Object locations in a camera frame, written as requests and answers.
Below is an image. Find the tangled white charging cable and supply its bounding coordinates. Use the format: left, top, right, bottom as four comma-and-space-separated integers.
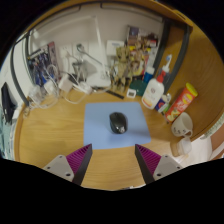
24, 63, 91, 111

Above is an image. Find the black bag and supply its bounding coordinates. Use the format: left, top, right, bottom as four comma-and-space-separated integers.
0, 81, 18, 125

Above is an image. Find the dark green round dish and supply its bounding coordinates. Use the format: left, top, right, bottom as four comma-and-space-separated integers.
129, 79, 148, 98

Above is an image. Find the black computer mouse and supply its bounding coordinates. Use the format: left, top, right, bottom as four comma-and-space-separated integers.
108, 111, 129, 135

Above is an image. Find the light blue mouse pad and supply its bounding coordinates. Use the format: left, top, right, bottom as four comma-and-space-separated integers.
83, 101, 152, 151

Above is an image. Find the white power strip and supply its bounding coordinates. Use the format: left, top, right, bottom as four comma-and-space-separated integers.
73, 81, 94, 95

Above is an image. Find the white wall socket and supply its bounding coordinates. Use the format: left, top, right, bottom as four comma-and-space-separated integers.
73, 41, 90, 59
59, 44, 74, 61

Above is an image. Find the teal cloth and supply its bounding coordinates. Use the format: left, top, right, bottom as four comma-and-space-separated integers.
0, 113, 14, 158

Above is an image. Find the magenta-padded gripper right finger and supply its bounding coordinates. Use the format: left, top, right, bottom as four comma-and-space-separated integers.
134, 143, 184, 185

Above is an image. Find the white red-pump lotion bottle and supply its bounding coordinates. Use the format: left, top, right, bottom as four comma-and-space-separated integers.
141, 70, 167, 110

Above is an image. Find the colourful printed picture box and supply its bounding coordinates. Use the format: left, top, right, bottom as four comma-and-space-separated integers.
125, 25, 159, 73

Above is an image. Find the translucent plastic cup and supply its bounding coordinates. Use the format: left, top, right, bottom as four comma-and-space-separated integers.
170, 136, 194, 158

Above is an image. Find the robot model kit box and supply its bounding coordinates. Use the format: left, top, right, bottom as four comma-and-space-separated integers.
27, 41, 59, 87

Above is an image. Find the orange chip can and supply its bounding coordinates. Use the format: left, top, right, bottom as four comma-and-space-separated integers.
164, 82, 199, 124

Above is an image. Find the dark grey metal desk frame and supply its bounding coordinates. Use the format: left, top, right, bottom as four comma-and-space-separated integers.
9, 1, 194, 108

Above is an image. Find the white wall box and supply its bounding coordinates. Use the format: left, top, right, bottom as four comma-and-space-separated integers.
105, 39, 125, 58

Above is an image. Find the clear lidded plastic container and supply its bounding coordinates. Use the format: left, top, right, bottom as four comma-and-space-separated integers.
29, 84, 46, 106

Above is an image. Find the white printed mug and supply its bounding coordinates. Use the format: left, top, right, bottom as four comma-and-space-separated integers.
170, 111, 194, 138

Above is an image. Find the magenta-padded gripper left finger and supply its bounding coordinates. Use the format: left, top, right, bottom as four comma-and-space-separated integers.
42, 143, 94, 187

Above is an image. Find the flat black bar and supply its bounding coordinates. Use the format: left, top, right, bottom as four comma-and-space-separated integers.
105, 89, 126, 100

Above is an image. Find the person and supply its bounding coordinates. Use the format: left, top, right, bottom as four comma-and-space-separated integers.
186, 111, 224, 168

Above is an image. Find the small white cube clock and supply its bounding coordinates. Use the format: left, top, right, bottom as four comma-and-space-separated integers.
125, 87, 138, 99

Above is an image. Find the dark white-nozzle bottle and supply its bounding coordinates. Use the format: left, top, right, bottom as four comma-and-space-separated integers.
161, 54, 174, 91

